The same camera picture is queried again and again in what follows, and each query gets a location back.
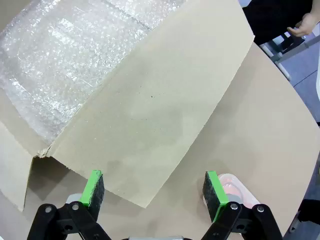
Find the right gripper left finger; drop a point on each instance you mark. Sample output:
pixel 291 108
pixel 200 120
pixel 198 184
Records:
pixel 93 190

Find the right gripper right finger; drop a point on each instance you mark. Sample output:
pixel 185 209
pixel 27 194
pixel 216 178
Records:
pixel 215 195

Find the pink glasses case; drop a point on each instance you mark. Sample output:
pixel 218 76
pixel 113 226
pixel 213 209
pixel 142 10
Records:
pixel 236 187

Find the person's left forearm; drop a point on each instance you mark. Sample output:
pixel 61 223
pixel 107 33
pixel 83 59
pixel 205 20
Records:
pixel 315 6

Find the person's left hand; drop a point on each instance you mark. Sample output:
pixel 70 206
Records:
pixel 306 23

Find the large open cardboard box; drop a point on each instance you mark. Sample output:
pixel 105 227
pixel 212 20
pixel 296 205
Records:
pixel 150 100

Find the clear bubble wrap sheet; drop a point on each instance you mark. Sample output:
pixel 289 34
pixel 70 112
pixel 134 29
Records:
pixel 62 62

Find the person in black clothes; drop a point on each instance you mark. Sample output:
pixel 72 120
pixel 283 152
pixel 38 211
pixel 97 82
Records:
pixel 270 20

